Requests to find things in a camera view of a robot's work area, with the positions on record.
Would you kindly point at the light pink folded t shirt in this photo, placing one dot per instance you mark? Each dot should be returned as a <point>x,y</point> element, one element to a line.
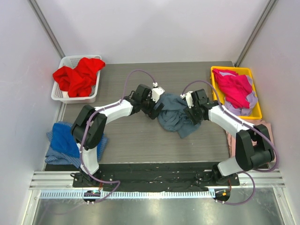
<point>231,139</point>

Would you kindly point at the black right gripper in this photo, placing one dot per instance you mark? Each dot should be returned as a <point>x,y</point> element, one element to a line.
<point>191,114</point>

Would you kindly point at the aluminium front frame rail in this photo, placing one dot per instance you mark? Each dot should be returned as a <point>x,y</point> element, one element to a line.
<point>63,180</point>

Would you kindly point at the yellow plastic tray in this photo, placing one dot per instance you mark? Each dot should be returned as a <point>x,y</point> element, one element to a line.
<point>218,94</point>

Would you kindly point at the aluminium corner post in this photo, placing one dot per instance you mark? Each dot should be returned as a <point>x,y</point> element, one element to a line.
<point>256,30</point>
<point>47,28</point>

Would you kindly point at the left aluminium corner post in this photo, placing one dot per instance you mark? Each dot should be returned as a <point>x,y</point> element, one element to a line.
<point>47,28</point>

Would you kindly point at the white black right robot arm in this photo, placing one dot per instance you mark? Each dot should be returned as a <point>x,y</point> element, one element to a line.
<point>252,143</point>

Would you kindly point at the white slotted cable duct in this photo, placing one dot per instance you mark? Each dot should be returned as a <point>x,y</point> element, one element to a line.
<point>93,195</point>

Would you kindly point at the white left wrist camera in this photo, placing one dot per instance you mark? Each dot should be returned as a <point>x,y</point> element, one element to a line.
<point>156,92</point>

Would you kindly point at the grey-blue t shirt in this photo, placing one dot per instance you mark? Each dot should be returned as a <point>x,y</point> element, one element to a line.
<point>172,116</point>

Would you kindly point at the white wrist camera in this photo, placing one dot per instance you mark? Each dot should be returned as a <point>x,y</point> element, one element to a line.
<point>156,92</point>
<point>188,98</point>

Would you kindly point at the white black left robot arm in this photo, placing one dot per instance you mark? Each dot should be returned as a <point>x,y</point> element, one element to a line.
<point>88,128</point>

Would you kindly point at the lavender purple t shirt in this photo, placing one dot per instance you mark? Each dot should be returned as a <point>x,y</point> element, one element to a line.
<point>251,98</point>

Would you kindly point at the white perforated plastic basket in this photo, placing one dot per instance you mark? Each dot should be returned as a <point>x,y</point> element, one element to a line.
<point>59,95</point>

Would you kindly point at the red t shirt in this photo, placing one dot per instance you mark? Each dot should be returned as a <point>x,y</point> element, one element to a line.
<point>78,82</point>

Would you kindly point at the magenta pink t shirt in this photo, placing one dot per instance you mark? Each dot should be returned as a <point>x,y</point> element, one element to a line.
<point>235,87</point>

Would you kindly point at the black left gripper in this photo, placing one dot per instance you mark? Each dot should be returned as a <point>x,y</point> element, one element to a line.
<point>153,108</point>

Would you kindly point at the right aluminium corner post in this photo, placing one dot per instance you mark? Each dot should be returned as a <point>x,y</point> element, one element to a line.
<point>256,30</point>

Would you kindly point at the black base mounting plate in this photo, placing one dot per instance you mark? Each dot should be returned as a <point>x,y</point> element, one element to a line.
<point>155,177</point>

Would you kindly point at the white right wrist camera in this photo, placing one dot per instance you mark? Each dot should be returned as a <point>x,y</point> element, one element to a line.
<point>188,98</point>

